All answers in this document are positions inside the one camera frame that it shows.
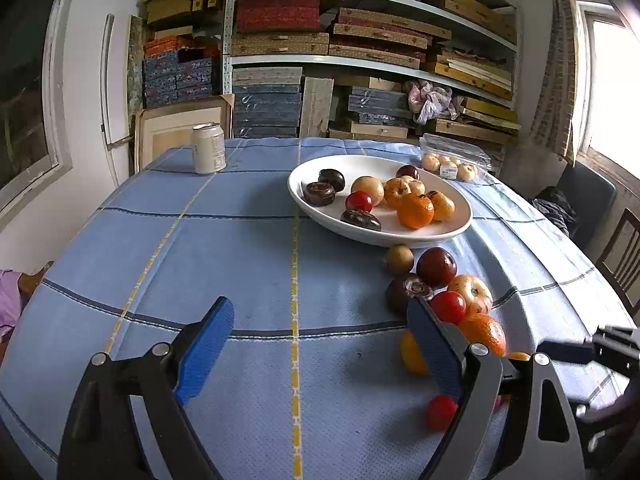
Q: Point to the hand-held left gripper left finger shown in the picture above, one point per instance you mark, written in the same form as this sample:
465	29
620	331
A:
205	350

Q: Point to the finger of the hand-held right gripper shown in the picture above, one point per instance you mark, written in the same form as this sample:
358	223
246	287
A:
565	352
595	414

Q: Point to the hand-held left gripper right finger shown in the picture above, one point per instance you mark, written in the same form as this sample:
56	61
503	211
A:
435	350

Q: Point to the yellow cherry tomato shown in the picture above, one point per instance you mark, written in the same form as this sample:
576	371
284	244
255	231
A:
411	355
517	356

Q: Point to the dark purple water chestnut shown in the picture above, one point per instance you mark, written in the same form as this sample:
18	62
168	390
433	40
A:
406	292
320	194
360	219
331	179

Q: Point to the small yellow-red apple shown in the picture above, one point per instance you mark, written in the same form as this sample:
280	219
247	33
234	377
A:
472	290
395	191

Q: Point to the dark red plum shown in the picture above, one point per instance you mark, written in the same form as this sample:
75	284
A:
407	172
436	267

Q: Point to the small yellow-brown round fruit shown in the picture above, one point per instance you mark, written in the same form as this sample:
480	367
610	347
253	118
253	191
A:
398	258

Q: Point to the white oval plate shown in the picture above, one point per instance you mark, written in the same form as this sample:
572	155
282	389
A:
400	235

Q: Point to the small pale yellow fruit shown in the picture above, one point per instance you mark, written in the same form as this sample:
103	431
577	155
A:
417	187

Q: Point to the pale orange round fruit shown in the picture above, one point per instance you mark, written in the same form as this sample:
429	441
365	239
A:
370	186

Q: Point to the blue checked tablecloth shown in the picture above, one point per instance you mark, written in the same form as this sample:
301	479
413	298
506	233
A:
250	260

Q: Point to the brown wooden chair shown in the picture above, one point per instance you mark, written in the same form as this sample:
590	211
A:
622	255

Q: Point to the black jacket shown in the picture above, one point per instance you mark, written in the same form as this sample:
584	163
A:
555	207

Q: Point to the dark grey upholstered chair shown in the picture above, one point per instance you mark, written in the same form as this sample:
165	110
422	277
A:
590	195

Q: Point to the pile of small packaged peaches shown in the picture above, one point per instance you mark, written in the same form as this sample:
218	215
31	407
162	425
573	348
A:
465	172

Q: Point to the white drink can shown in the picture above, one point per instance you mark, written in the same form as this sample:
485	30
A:
209	150

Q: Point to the pink crumpled cloth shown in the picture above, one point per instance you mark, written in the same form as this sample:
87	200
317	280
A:
430	100

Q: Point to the bright wooden framed window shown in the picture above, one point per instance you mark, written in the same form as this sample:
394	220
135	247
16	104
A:
615	85

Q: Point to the pile of blue and yellow boxes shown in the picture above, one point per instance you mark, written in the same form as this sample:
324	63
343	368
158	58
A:
175	77

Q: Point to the brown patterned curtain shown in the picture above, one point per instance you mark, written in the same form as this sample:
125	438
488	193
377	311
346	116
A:
555	70

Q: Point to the long white bar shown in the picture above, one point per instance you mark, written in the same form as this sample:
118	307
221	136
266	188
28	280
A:
106	85

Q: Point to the mottled green board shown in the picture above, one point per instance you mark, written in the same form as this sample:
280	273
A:
134	60

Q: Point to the white framed sliding window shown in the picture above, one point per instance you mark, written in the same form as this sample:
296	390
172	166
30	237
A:
25	100

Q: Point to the white metal shelf rack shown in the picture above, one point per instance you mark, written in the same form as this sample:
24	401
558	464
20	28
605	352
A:
227	35

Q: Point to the stacks of flat patterned boxes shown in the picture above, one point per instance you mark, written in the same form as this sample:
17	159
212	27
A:
277	12

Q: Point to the wooden picture frame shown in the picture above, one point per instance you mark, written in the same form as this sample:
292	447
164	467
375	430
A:
170	130

